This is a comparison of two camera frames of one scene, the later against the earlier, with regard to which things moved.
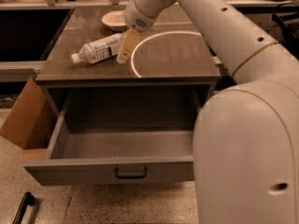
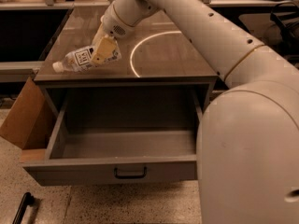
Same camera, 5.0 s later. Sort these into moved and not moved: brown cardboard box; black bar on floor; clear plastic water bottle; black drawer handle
Moved: clear plastic water bottle
Not moved: black bar on floor; brown cardboard box; black drawer handle
